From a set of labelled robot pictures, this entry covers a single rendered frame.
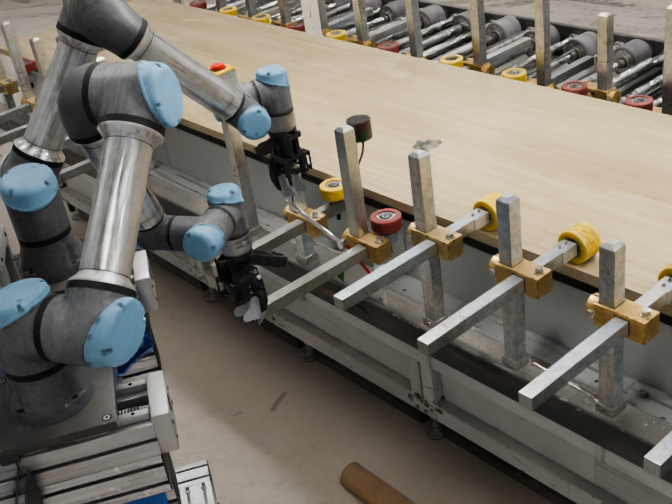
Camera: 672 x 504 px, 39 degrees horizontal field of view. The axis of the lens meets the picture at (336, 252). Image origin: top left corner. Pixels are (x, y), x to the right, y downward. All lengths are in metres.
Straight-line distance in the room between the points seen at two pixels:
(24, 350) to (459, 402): 1.56
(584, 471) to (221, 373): 1.43
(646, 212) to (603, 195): 0.13
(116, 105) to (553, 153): 1.36
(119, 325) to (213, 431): 1.71
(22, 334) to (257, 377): 1.87
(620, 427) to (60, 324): 1.12
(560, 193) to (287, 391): 1.33
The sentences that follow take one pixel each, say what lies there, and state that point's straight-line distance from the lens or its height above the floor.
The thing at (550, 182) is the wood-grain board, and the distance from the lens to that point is 2.49.
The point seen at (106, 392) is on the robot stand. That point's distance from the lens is 1.75.
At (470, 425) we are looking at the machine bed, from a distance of 2.83.
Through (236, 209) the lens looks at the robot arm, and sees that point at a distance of 2.01.
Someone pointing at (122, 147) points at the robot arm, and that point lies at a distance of 1.64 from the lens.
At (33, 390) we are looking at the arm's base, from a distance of 1.70.
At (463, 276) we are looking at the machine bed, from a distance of 2.50.
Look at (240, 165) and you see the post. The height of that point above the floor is 0.93.
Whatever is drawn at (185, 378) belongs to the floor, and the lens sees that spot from 3.50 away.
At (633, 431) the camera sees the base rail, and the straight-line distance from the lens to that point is 2.02.
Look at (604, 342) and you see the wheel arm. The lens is 1.81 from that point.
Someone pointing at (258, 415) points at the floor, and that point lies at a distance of 3.25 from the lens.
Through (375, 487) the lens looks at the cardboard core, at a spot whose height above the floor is 0.08.
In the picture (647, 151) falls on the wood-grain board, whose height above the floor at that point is 0.90.
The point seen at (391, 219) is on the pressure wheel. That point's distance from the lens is 2.36.
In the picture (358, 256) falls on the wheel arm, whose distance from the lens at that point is 2.34.
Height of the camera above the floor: 2.05
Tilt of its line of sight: 30 degrees down
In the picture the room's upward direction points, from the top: 9 degrees counter-clockwise
